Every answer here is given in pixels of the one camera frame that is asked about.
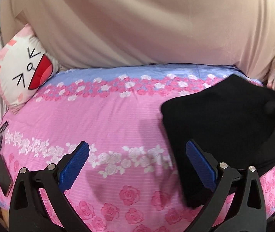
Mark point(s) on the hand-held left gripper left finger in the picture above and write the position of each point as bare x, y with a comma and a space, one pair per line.
74, 164

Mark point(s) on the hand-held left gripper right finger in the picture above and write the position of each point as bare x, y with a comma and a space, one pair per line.
200, 162

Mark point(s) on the black pants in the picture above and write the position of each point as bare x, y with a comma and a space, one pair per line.
212, 120

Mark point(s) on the pink rose print bedsheet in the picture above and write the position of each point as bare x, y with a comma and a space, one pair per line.
91, 120

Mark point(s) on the black smartphone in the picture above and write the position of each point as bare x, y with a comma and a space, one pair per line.
3, 174

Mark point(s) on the cartoon face pillow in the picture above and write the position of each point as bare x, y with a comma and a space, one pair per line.
18, 62

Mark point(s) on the beige cloth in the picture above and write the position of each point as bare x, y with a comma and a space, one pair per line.
139, 21

